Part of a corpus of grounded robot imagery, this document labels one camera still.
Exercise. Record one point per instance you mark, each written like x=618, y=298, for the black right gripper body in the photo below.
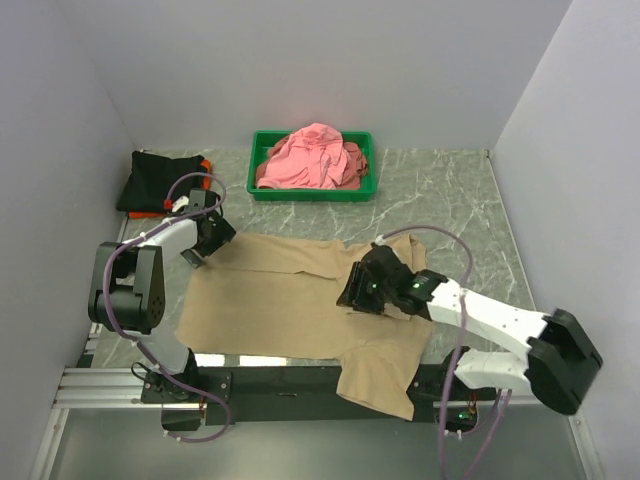
x=370, y=296

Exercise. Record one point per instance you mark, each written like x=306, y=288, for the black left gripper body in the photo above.
x=220, y=233

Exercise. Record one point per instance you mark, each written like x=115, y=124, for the beige t shirt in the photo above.
x=276, y=296

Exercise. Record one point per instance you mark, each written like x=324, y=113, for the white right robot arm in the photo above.
x=548, y=355

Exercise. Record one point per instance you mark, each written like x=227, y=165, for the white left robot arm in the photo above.
x=127, y=292

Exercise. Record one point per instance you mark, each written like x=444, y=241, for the orange folded t shirt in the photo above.
x=145, y=215

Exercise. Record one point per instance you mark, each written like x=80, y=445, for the black folded t shirt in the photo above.
x=145, y=185

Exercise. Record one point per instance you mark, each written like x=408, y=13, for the green plastic bin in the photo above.
x=263, y=140

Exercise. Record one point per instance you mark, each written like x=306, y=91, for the dusty rose t shirt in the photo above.
x=356, y=169

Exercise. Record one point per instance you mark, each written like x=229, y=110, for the pink t shirt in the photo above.
x=312, y=157

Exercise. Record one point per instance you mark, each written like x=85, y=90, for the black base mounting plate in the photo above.
x=293, y=393

